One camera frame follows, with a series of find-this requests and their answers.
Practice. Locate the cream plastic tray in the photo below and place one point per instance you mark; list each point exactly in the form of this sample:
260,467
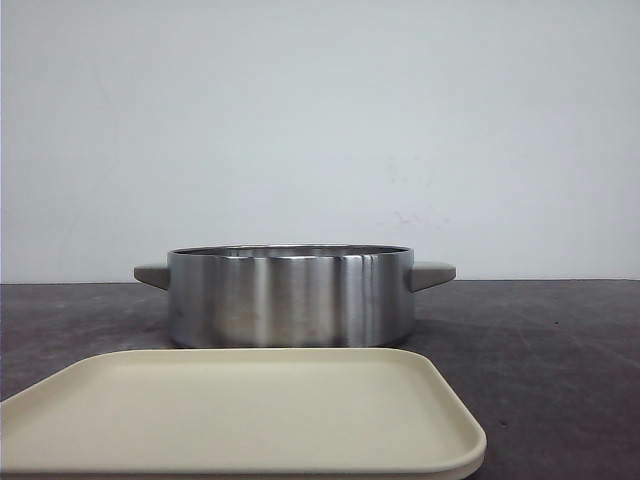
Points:
289,413

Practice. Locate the stainless steel steamer pot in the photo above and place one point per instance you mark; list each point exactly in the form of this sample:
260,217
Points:
265,296

